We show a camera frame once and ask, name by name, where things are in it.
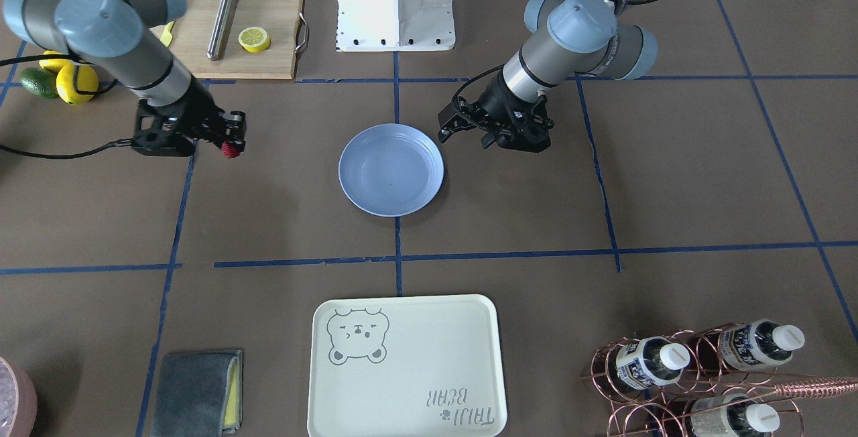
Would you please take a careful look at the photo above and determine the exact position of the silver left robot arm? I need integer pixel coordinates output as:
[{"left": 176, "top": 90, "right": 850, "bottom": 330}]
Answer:
[{"left": 438, "top": 0, "right": 659, "bottom": 153}]

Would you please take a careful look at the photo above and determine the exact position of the green lime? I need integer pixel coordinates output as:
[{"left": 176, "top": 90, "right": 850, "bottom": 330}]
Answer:
[{"left": 19, "top": 67, "right": 59, "bottom": 100}]

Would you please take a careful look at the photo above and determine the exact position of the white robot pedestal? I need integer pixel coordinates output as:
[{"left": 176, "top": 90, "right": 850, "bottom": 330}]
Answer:
[{"left": 335, "top": 0, "right": 456, "bottom": 52}]

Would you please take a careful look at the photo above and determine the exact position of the pink bowl of ice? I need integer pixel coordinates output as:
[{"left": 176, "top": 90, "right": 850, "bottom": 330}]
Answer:
[{"left": 1, "top": 357, "right": 39, "bottom": 436}]

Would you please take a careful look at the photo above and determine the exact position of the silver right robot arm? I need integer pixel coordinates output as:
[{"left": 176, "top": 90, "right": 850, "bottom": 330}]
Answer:
[{"left": 2, "top": 0, "right": 247, "bottom": 158}]

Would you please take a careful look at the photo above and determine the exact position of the red strawberry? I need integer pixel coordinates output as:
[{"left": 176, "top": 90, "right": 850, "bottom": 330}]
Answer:
[{"left": 221, "top": 141, "right": 242, "bottom": 159}]

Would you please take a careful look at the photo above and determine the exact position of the half lemon slice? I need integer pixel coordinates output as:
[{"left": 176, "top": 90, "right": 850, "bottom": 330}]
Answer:
[{"left": 238, "top": 27, "right": 271, "bottom": 54}]

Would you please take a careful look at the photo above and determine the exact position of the blue plate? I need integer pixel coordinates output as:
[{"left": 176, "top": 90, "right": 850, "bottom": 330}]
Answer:
[{"left": 338, "top": 123, "right": 445, "bottom": 218}]

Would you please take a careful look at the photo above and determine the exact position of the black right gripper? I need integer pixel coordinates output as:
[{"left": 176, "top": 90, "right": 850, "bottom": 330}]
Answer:
[{"left": 131, "top": 78, "right": 247, "bottom": 157}]

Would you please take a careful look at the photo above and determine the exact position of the white capped bottle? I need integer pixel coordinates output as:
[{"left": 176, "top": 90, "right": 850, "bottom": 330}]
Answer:
[
  {"left": 716, "top": 319, "right": 806, "bottom": 372},
  {"left": 686, "top": 393, "right": 781, "bottom": 436},
  {"left": 610, "top": 336, "right": 690, "bottom": 391}
]

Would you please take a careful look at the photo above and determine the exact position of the wooden cutting board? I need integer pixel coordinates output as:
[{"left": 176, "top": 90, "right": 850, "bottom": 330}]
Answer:
[{"left": 168, "top": 0, "right": 308, "bottom": 80}]

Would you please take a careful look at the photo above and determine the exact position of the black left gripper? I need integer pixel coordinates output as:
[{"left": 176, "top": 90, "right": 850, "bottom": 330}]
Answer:
[{"left": 438, "top": 74, "right": 554, "bottom": 153}]

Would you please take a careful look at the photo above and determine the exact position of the cream bear tray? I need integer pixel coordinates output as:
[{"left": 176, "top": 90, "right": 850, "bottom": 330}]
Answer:
[{"left": 307, "top": 294, "right": 508, "bottom": 436}]

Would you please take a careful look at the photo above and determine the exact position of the copper wire bottle rack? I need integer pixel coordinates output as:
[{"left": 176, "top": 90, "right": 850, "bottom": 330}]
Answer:
[{"left": 582, "top": 323, "right": 856, "bottom": 436}]

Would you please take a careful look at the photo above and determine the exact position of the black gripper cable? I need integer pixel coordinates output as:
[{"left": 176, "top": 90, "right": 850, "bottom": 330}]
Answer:
[{"left": 0, "top": 55, "right": 145, "bottom": 160}]

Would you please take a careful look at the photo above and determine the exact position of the yellow lemon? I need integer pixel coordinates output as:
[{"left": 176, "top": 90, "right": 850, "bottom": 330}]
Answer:
[
  {"left": 56, "top": 64, "right": 99, "bottom": 105},
  {"left": 39, "top": 50, "right": 72, "bottom": 76}
]

